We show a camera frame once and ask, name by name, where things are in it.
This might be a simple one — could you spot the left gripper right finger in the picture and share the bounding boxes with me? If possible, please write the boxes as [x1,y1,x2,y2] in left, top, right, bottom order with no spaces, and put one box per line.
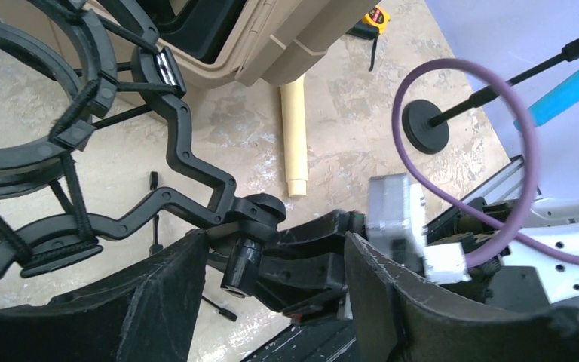
[344,232,579,361]

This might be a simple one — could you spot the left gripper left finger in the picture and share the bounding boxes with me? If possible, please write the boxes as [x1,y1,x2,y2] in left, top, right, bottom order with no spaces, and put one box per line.
[0,232,208,361]

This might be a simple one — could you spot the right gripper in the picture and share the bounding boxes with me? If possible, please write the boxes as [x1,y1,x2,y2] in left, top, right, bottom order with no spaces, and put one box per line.
[256,210,366,320]

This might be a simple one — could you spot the cream microphone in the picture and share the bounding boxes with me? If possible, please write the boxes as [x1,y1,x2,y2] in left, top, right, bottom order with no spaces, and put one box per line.
[280,75,308,197]

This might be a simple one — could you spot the black tripod shock mount stand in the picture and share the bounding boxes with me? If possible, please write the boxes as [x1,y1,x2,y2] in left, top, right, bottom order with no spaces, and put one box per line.
[0,0,287,322]

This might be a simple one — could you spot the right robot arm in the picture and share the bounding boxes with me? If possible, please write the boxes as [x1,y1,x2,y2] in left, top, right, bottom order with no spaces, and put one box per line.
[255,184,579,323]

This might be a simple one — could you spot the right round base stand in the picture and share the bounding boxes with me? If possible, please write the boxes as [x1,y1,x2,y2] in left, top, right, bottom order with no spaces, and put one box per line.
[401,25,579,155]

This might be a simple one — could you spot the blue microphone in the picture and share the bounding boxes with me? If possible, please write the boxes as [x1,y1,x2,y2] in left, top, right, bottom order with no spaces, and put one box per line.
[528,70,579,127]

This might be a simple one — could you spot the tan hard case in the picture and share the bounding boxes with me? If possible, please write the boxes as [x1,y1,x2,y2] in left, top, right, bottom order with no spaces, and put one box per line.
[0,0,366,107]

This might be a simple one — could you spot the orange tape measure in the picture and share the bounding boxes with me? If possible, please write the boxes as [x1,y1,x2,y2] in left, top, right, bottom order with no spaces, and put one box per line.
[361,5,391,32]

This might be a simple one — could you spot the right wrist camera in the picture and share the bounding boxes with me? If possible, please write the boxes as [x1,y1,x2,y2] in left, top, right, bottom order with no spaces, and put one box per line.
[366,173,471,284]

